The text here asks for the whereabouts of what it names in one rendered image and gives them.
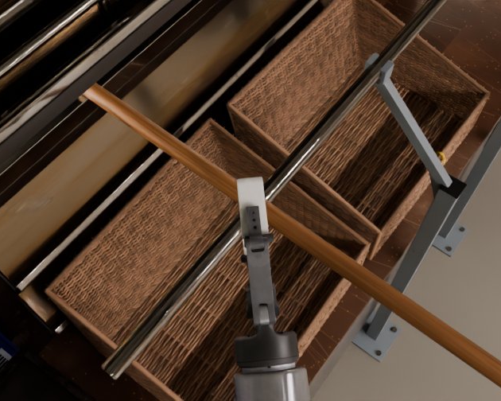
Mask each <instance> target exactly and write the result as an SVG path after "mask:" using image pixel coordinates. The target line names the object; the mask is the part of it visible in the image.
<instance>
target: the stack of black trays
mask: <svg viewBox="0 0 501 401"><path fill-rule="evenodd" d="M0 401H98V400H96V399H95V398H94V397H92V396H91V395H89V394H88V393H87V392H86V391H85V390H83V389H82V388H81V387H79V386H78V385H77V384H75V383H74V382H72V381H71V380H70V379H69V378H68V377H67V376H65V375H64V374H62V373H61V372H59V371H58V370H57V369H56V368H54V367H53V366H52V365H51V364H49V363H48V362H47V361H45V360H44V359H43V358H41V357H40V356H38V355H37V354H36V353H35V352H34V351H32V350H31V349H30V348H28V347H27V346H26V345H22V346H21V347H20V348H19V349H18V351H17V352H16V353H15V354H14V355H13V356H12V357H11V359H10V360H9V361H8V362H7V363H6V365H5V366H4V367H3V368H2V369H1V370H0Z"/></svg>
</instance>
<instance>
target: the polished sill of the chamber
mask: <svg viewBox="0 0 501 401"><path fill-rule="evenodd" d="M218 1H219V0H192V1H191V2H189V3H188V4H187V5H186V6H185V7H183V8H182V9H181V10H180V11H179V12H177V13H176V14H175V15H174V16H173V17H172V18H170V19H169V20H168V21H167V22H166V23H165V24H164V25H163V26H162V27H160V28H159V29H158V30H157V31H156V32H154V33H153V34H152V35H151V36H150V37H148V38H147V39H146V40H145V41H143V42H142V43H141V44H140V45H139V46H138V47H137V48H136V49H135V50H134V51H132V52H131V53H130V54H129V55H128V56H126V57H125V58H124V59H123V60H121V61H120V62H119V63H118V64H117V65H115V66H114V67H113V68H112V69H111V70H110V71H109V72H108V73H107V74H106V75H104V76H103V77H102V78H101V79H100V80H98V81H97V82H96V83H97V84H98V85H100V86H101V87H103V88H105V89H106V90H108V91H109V92H110V93H111V94H114V93H115V92H116V91H117V90H118V89H119V88H120V87H121V86H123V85H124V83H125V82H127V81H128V80H129V79H130V78H131V77H132V76H134V75H135V74H136V73H137V72H138V71H139V70H141V69H142V68H143V67H144V66H145V65H146V64H148V63H149V62H150V61H151V60H152V59H153V58H154V57H155V56H156V55H157V54H158V53H160V52H161V51H162V50H163V49H164V48H165V47H166V46H168V45H169V44H170V43H171V42H172V41H174V40H175V39H176V38H177V37H178V36H179V35H180V34H182V33H183V32H184V31H185V30H186V29H187V28H188V27H189V26H190V25H191V24H192V23H193V22H195V21H196V20H197V19H198V18H199V17H201V16H202V15H203V14H204V13H205V12H206V11H207V10H209V9H210V8H211V7H212V6H213V5H215V4H216V3H217V2H218ZM98 106H99V105H97V104H96V103H94V102H93V101H91V100H90V99H89V98H87V97H86V96H85V95H81V96H80V97H79V98H78V99H76V100H75V101H74V102H73V103H72V104H70V105H69V106H68V107H67V108H66V109H64V110H63V111H62V112H61V113H60V114H59V115H58V116H57V117H56V118H54V119H53V120H52V121H51V122H50V123H48V124H47V125H46V126H45V127H44V128H42V129H41V130H40V131H39V132H38V133H36V134H35V135H34V136H33V137H32V138H31V139H30V140H29V141H28V142H26V143H25V144H24V145H23V146H22V147H20V148H19V149H18V150H17V151H16V152H14V153H13V154H12V155H11V156H10V157H8V158H7V159H6V160H5V161H4V162H3V163H2V164H1V165H0V193H1V192H2V191H3V190H4V189H6V188H7V187H8V186H9V185H10V184H11V183H13V182H14V181H15V180H16V179H17V178H18V177H20V176H21V175H22V174H23V173H24V172H25V171H26V170H27V169H28V168H29V167H30V166H31V165H33V164H34V163H35V162H36V161H37V160H38V159H40V158H41V157H42V156H43V155H44V154H46V153H47V152H48V151H49V150H50V149H51V148H52V147H54V146H55V145H56V144H57V143H58V142H59V141H60V140H61V139H62V138H63V137H64V136H65V135H67V134H68V133H69V132H70V131H71V130H73V129H74V128H75V127H76V126H77V125H78V124H79V123H81V122H82V121H83V120H84V119H85V118H87V117H88V116H89V115H90V114H91V113H92V112H93V111H94V110H95V109H96V108H97V107H98Z"/></svg>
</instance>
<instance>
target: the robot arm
mask: <svg viewBox="0 0 501 401"><path fill-rule="evenodd" d="M236 181H237V190H238V197H239V213H240V220H241V229H242V237H243V251H244V255H241V260H242V263H247V267H248V274H249V284H248V285H247V286H246V291H247V304H246V311H247V319H252V323H253V326H254V327H255V334H254V335H246V336H240V337H236V338H235V356H236V364H237V365H238V366H239V368H241V369H242V370H243V372H240V373H236V374H234V377H233V380H235V396H234V401H310V394H309V382H308V375H307V370H306V368H305V367H302V366H295V363H294V362H298V359H299V352H298V345H297V334H296V333H295V332H294V331H283V332H275V331H274V324H276V320H277V316H279V315H280V312H279V305H278V300H277V299H276V290H275V285H274V283H273V282H272V279H271V271H270V254H269V245H270V242H272V241H274V234H273V233H270V234H269V230H268V223H267V216H266V202H265V195H264V188H263V181H262V177H248V178H240V179H237V180H236Z"/></svg>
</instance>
